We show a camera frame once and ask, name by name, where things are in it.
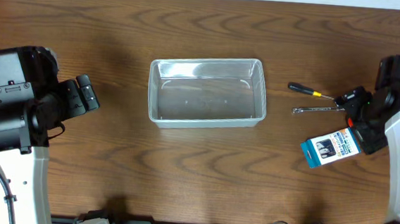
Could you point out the red handled tool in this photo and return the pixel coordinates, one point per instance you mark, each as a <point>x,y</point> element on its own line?
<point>350,122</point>

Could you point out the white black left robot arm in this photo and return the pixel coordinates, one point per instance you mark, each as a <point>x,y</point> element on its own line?
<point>32,102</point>

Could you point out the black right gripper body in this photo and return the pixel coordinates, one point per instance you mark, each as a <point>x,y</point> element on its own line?
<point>359,108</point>

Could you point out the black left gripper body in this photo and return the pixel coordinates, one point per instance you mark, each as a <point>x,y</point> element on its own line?
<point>63,103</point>

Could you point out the silver ring wrench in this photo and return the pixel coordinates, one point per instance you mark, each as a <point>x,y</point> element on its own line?
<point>317,109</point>

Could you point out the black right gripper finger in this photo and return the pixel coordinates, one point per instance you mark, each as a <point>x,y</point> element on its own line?
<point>341,100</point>
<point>357,136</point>

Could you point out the blue white product box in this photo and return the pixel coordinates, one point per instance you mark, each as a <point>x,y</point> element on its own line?
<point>320,151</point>

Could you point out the black yellow screwdriver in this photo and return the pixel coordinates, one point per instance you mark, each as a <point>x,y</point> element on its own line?
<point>294,86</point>

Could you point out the clear plastic container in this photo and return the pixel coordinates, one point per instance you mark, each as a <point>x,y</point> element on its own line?
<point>196,93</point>

